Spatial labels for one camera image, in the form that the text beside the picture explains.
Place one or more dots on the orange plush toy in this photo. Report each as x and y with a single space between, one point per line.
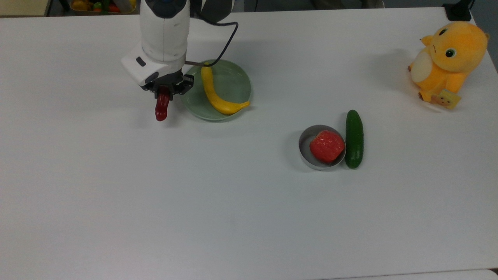
451 58

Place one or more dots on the black camera stand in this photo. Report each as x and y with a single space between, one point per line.
457 11

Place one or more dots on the red toy strawberry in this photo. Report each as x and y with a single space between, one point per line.
327 147

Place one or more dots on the red chili pepper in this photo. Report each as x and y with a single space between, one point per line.
161 111

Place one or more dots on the yellow toy banana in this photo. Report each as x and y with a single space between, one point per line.
212 95

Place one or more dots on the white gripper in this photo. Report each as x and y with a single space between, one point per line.
132 70

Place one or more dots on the pale green plastic plate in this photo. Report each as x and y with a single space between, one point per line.
233 85

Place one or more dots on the small grey bowl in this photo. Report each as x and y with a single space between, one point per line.
307 155

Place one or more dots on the green toy cucumber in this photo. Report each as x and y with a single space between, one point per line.
354 140

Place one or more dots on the box of toy food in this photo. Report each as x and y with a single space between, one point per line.
103 6

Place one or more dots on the yellow plush toy tag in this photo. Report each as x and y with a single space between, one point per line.
448 99

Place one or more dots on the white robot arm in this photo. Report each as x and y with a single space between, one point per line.
163 31

